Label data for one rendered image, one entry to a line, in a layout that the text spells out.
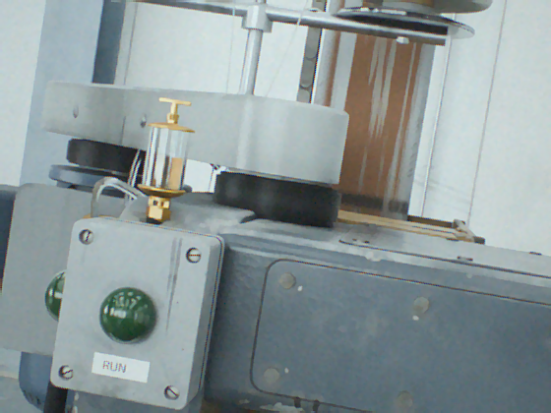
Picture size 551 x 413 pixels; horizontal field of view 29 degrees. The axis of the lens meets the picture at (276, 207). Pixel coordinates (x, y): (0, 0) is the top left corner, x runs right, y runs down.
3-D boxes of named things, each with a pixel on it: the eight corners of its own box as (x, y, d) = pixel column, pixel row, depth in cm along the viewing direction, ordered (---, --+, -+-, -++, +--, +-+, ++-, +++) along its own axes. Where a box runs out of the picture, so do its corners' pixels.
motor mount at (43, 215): (-14, 348, 100) (12, 180, 100) (13, 337, 107) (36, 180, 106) (277, 403, 97) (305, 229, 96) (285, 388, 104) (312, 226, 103)
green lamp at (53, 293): (32, 323, 57) (40, 267, 56) (51, 315, 60) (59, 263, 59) (78, 330, 56) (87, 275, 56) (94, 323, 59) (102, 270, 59)
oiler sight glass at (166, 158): (137, 184, 62) (146, 125, 62) (147, 183, 65) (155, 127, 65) (177, 191, 62) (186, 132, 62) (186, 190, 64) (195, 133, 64)
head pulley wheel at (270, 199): (200, 206, 71) (206, 170, 71) (223, 203, 80) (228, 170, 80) (332, 228, 70) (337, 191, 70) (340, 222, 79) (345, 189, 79)
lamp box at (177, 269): (47, 385, 56) (73, 218, 55) (75, 370, 60) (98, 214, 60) (185, 411, 55) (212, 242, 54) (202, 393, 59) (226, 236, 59)
